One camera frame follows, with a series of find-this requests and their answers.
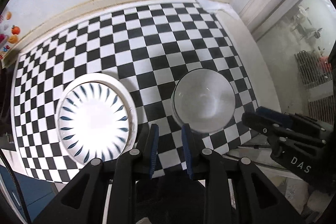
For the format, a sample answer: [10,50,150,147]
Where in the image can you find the white bowl back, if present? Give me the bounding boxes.
[171,68,236,134]

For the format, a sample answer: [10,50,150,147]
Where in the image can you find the blue leaf pattern plate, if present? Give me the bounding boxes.
[56,80,131,164]

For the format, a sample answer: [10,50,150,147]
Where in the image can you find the blue kitchen cabinet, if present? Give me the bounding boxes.
[1,166,58,221]

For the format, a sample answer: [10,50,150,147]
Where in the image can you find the black white checkered mat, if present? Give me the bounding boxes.
[11,1,257,182]

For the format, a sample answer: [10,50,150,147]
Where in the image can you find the white cloth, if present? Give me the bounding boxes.
[196,0,224,14]

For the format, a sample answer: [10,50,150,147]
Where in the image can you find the colourful wall stickers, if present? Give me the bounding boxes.
[0,8,21,61]

